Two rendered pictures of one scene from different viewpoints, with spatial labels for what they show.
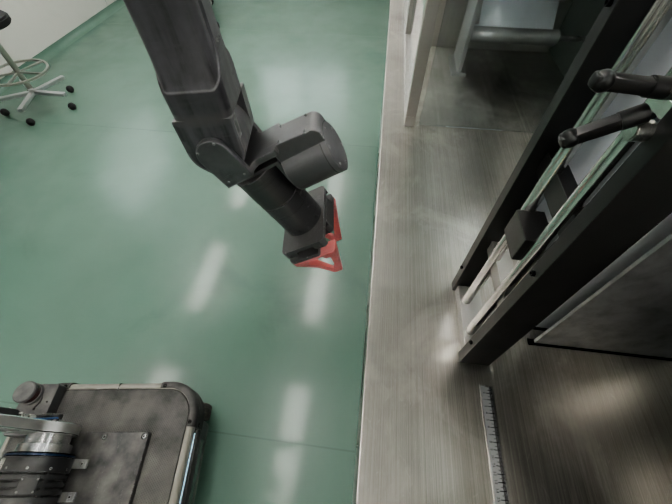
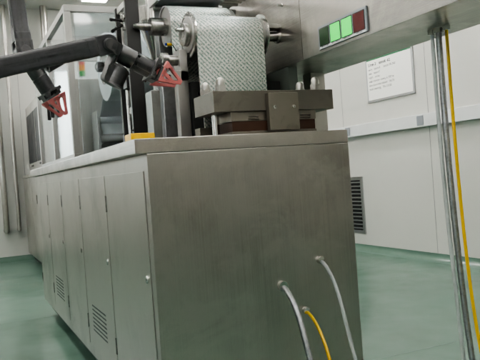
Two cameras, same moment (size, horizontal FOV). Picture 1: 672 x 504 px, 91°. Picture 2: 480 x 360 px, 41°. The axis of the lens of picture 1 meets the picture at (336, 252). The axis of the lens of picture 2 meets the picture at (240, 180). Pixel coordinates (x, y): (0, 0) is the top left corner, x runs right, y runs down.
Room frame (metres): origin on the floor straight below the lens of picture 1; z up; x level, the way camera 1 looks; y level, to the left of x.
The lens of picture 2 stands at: (-1.94, 0.65, 0.79)
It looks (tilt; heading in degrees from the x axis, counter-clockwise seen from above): 1 degrees down; 329
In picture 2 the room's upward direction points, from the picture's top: 4 degrees counter-clockwise
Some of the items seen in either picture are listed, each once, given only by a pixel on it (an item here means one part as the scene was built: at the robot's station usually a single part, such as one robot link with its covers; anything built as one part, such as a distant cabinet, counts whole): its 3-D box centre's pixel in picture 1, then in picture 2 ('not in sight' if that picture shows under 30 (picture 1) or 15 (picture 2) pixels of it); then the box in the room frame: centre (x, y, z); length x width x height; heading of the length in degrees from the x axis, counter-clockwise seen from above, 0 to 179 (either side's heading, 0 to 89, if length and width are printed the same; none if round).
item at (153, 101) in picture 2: not in sight; (157, 88); (0.60, -0.50, 1.18); 0.14 x 0.14 x 0.57
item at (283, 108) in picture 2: not in sight; (283, 111); (-0.40, -0.45, 0.96); 0.10 x 0.03 x 0.11; 83
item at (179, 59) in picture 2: not in sight; (178, 97); (-0.06, -0.27, 1.05); 0.06 x 0.05 x 0.31; 83
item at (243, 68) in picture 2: not in sight; (233, 73); (-0.18, -0.42, 1.11); 0.23 x 0.01 x 0.18; 83
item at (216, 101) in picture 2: not in sight; (263, 103); (-0.30, -0.45, 1.00); 0.40 x 0.16 x 0.06; 83
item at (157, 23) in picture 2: not in sight; (158, 26); (0.15, -0.32, 1.33); 0.06 x 0.06 x 0.06; 83
